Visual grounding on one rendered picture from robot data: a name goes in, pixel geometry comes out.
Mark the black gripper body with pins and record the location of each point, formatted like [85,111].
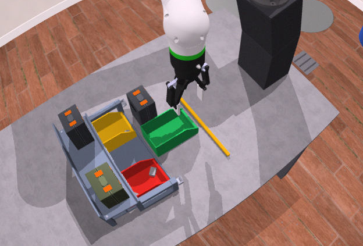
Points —
[181,77]

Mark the green bin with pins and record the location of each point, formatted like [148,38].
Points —
[169,129]

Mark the yellow long thin bar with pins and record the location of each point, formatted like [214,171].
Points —
[205,127]

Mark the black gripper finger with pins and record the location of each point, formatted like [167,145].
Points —
[174,94]
[201,86]

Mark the grey bin rack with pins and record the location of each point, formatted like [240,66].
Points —
[94,154]

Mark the yellow open bin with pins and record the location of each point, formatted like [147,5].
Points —
[110,128]

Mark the red open bin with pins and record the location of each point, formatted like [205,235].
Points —
[139,179]

